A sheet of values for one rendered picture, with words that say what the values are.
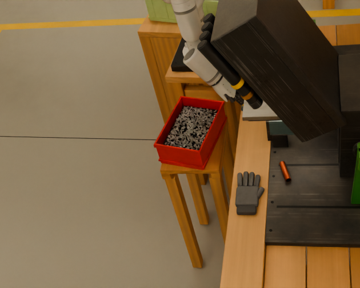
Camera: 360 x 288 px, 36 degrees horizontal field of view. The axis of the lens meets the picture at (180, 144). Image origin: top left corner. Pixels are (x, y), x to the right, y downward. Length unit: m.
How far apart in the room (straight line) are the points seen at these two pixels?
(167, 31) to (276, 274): 1.72
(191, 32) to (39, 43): 2.99
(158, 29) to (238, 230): 1.57
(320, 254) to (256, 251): 0.22
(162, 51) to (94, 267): 1.30
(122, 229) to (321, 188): 1.50
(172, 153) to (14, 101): 2.36
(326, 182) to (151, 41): 1.56
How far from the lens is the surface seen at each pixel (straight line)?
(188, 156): 2.31
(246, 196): 2.07
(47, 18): 5.36
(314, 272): 1.93
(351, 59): 2.09
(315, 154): 2.22
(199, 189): 2.92
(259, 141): 2.28
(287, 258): 1.96
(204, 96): 2.82
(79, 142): 3.88
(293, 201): 2.07
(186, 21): 2.15
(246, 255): 1.95
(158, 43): 3.27
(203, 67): 2.26
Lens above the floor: 2.54
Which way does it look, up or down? 44 degrees down
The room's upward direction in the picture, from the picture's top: 15 degrees counter-clockwise
